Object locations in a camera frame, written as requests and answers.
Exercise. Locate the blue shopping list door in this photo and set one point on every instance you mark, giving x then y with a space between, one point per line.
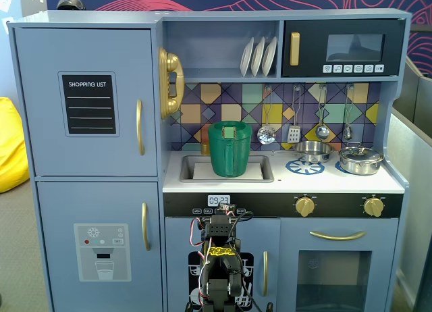
40 123

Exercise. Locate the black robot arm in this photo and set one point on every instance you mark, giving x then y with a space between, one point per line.
219 288

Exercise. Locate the blue dishwasher print door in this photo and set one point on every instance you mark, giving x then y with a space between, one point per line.
179 234

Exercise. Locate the blue oven door with window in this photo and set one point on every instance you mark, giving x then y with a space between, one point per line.
290 237

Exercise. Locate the blue ice dispenser door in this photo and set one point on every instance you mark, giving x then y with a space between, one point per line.
57 207

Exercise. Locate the black microwave door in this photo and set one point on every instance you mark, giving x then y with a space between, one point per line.
310 31

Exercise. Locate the blue toy kitchen cabinet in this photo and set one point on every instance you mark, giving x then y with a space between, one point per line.
101 20

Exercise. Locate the grey sink basin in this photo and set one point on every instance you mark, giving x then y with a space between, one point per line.
189 170

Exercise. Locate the green plastic pitcher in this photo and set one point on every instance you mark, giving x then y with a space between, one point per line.
236 150

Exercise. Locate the gold toy faucet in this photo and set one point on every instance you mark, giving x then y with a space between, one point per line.
204 148

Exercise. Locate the gold stove knob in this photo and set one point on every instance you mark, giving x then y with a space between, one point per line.
305 207
373 207

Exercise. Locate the steel skimmer spoon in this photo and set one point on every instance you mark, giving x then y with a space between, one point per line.
266 135

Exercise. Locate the steel slotted spatula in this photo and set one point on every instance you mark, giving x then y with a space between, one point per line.
294 133

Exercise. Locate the steel frying pan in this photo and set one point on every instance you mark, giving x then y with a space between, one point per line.
312 150

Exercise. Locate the steel ladle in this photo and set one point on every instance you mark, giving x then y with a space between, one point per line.
322 132

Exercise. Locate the steel pot with lid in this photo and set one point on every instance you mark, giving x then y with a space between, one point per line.
359 163

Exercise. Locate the steel hanging spoon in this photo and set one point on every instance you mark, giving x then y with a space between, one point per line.
347 133

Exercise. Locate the white plastic plate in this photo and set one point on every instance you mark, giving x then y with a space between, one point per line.
269 57
258 57
246 57

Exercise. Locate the gold toy telephone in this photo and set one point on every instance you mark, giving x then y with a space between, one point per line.
168 60

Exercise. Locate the light grey desk partition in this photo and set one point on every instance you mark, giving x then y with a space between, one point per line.
411 190

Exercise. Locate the yellow bean bag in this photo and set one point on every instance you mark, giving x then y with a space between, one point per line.
10 150

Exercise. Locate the black round device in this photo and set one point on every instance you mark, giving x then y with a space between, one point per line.
69 3

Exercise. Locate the white paper note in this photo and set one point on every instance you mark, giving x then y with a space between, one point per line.
5 2
7 25

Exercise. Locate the black clamp post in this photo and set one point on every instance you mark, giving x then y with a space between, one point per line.
269 307
187 307

